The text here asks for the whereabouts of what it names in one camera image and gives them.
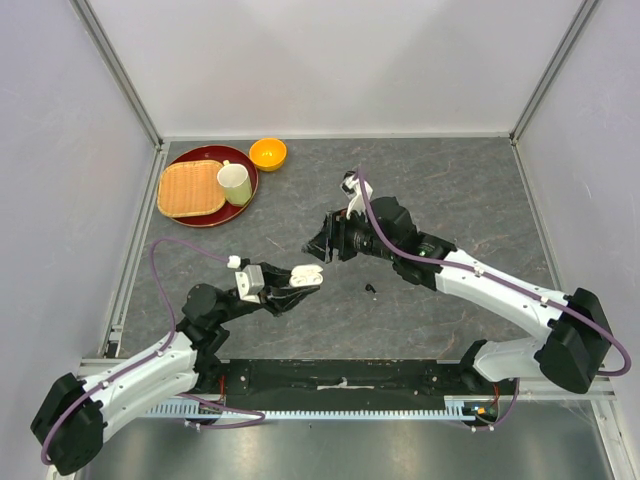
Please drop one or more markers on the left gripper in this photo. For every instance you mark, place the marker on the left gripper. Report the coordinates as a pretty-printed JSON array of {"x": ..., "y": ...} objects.
[{"x": 278, "y": 277}]

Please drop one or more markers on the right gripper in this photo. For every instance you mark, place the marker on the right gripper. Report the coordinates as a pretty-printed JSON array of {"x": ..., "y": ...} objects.
[{"x": 333, "y": 235}]

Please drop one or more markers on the white earbud charging case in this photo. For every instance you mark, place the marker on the white earbud charging case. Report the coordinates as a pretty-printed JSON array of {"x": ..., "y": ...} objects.
[{"x": 306, "y": 276}]

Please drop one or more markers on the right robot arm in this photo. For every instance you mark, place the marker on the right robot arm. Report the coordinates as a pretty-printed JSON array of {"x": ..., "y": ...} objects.
[{"x": 566, "y": 339}]

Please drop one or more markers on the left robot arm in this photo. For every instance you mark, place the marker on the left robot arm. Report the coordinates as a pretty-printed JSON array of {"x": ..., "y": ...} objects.
[{"x": 78, "y": 416}]

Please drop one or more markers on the orange bowl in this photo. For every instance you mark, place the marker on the orange bowl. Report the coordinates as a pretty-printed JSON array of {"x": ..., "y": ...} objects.
[{"x": 268, "y": 154}]

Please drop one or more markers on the pale green cup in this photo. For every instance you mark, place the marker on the pale green cup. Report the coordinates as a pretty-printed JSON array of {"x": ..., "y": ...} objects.
[{"x": 235, "y": 181}]

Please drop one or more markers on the woven bamboo mat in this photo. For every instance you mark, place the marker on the woven bamboo mat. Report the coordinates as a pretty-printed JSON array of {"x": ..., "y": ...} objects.
[{"x": 188, "y": 189}]

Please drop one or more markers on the red round tray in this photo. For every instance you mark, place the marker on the red round tray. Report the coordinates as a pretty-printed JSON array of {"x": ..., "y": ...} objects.
[{"x": 219, "y": 153}]

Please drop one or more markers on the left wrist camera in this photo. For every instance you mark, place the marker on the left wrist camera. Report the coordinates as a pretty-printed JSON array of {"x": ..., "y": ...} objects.
[{"x": 250, "y": 283}]

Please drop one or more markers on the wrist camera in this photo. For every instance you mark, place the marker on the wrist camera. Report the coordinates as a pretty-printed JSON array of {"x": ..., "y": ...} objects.
[
  {"x": 250, "y": 283},
  {"x": 356, "y": 194}
]

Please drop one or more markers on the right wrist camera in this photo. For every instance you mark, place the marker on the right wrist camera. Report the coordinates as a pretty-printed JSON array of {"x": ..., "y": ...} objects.
[{"x": 356, "y": 194}]

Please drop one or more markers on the slotted cable duct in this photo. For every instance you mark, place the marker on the slotted cable duct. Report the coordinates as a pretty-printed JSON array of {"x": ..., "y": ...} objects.
[{"x": 328, "y": 405}]

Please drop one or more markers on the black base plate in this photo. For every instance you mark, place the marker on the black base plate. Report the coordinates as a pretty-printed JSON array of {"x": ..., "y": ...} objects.
[{"x": 245, "y": 376}]

